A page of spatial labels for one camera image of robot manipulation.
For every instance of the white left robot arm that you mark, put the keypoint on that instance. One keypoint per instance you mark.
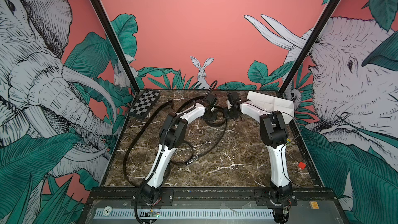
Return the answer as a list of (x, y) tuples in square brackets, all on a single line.
[(171, 137)]

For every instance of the white slotted cable duct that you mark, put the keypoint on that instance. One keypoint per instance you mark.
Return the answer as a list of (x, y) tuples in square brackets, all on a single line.
[(183, 213)]

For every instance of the orange warning sticker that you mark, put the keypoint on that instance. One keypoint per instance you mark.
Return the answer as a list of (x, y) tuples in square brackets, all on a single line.
[(314, 205)]

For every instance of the long black belt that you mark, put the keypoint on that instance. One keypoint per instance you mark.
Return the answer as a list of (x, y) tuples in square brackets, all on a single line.
[(169, 103)]

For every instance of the black frame post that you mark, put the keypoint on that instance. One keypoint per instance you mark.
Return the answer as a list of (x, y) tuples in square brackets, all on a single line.
[(106, 24), (317, 30)]

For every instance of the red cube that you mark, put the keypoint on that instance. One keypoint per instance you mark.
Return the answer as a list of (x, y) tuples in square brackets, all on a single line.
[(302, 165)]

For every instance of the black frame post right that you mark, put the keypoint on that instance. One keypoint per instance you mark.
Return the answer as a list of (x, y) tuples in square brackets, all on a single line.
[(317, 30)]

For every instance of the black white checkerboard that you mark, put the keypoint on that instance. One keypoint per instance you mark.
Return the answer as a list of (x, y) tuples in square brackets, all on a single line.
[(143, 105)]

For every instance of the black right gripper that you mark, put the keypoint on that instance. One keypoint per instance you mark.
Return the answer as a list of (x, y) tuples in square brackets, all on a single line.
[(236, 116)]

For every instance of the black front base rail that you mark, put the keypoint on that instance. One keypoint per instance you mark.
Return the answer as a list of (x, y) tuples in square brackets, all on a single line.
[(170, 195)]

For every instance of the white divided storage box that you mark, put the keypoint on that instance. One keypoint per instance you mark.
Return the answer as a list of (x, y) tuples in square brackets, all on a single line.
[(272, 103)]

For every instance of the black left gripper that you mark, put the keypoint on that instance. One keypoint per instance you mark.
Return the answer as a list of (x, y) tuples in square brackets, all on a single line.
[(215, 116)]

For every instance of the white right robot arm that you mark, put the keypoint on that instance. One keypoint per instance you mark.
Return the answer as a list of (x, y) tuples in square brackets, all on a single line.
[(274, 134)]

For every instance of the black frame post left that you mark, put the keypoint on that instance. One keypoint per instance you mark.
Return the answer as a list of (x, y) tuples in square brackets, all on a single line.
[(106, 24)]

